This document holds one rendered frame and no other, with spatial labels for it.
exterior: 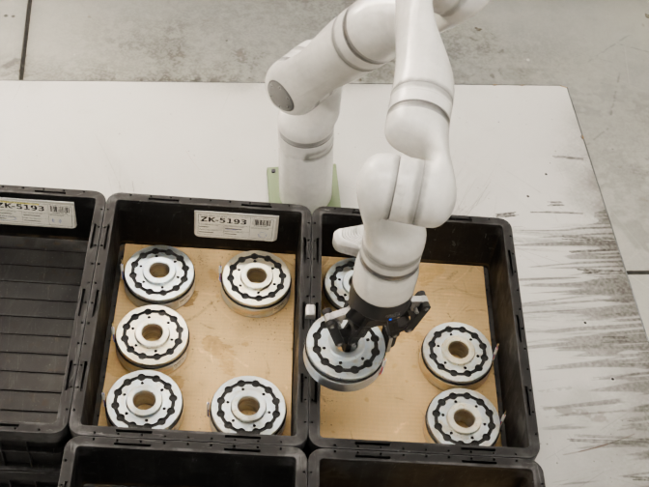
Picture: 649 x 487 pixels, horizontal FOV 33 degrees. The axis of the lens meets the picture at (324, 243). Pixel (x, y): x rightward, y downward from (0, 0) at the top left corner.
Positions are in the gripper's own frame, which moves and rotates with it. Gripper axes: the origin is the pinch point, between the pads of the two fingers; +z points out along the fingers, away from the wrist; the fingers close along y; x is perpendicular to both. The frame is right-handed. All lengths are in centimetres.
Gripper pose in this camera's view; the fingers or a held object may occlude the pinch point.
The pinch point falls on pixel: (368, 343)
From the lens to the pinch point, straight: 142.1
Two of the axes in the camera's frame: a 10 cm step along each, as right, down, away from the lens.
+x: -2.7, -7.9, 5.5
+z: -1.0, 5.9, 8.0
